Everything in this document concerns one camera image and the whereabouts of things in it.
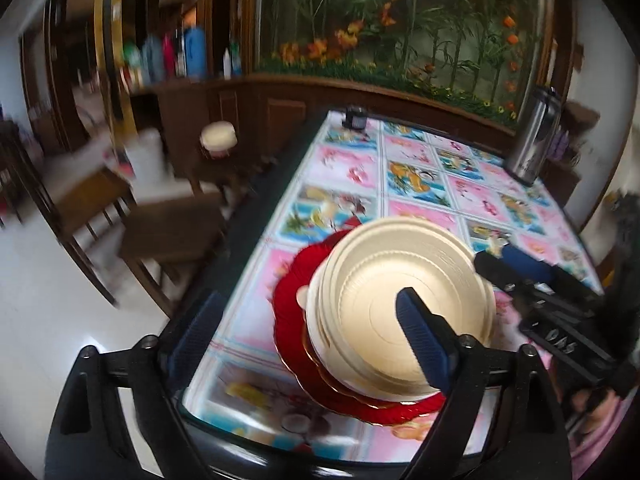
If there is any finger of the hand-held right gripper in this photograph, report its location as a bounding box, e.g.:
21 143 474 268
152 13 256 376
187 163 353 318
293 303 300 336
474 251 538 306
501 244 601 306

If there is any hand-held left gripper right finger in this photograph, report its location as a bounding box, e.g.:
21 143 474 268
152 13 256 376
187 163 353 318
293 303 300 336
396 287 571 480

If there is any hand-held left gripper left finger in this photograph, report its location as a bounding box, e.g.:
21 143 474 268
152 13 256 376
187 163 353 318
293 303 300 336
45 290 227 480

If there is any red plate with gold print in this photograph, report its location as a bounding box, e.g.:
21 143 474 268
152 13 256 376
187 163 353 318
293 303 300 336
272 217 446 423

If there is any person's pink clothing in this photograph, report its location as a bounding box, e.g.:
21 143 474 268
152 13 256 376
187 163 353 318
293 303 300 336
570 395 636 471

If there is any wooden chair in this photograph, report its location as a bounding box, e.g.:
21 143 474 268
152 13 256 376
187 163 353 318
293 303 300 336
45 167 133 306
117 192 226 316

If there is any stainless steel thermos jug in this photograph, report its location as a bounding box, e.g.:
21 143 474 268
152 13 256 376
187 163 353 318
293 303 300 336
505 85 563 187

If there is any white plastic bucket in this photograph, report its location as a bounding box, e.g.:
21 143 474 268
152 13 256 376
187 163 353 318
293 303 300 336
122 130 168 186

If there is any small black device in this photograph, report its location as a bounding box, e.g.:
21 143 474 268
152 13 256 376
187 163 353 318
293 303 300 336
342 106 368 130

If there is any dark wooden cabinet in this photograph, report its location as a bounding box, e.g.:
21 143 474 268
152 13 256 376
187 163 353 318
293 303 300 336
150 72 581 196

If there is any artificial flower glass display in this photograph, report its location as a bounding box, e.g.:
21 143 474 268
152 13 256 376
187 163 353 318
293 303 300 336
252 0 546 121

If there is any light blue plastic jug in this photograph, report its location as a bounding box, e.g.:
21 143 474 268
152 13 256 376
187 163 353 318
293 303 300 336
142 35 163 81

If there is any blue thermos bottle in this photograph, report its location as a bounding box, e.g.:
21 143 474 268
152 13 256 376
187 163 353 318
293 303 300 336
182 25 208 78

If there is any golden door frame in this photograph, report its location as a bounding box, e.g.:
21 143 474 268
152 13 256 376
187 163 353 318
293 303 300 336
95 0 146 161

